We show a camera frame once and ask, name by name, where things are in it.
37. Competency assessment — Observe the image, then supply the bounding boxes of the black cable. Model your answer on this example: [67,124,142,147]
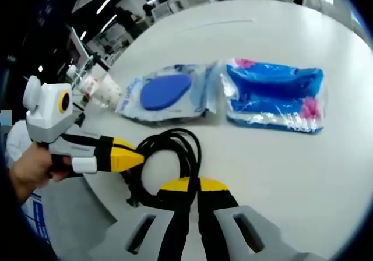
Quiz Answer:
[124,128,203,208]

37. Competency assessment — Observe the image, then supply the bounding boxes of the white power strip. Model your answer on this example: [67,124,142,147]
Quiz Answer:
[174,17,258,37]

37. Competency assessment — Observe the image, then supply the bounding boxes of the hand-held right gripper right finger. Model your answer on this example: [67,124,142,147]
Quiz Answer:
[197,178,316,261]

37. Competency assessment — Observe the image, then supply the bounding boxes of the blue tissue packet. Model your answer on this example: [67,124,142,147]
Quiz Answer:
[220,57,326,136]

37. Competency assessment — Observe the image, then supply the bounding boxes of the large open laptop display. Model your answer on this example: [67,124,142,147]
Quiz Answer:
[68,27,97,69]

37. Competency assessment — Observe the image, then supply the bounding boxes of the white mesh office chair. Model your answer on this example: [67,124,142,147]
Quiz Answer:
[39,173,119,261]

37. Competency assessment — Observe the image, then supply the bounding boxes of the printed paper cup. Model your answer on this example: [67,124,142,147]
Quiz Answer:
[92,73,122,109]

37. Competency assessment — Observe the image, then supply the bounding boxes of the bag with blue oval pad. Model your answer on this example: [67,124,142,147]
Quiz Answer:
[115,62,216,124]

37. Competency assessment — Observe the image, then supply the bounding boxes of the clear plastic water bottle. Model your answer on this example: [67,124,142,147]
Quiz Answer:
[66,64,98,97]

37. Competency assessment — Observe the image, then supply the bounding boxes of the person's left hand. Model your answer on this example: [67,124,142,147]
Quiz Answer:
[10,143,77,200]

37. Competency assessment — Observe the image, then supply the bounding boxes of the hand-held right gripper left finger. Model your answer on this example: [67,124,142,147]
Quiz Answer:
[109,177,193,261]

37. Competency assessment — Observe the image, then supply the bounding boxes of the blue white wall poster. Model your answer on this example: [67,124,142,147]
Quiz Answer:
[23,196,49,244]

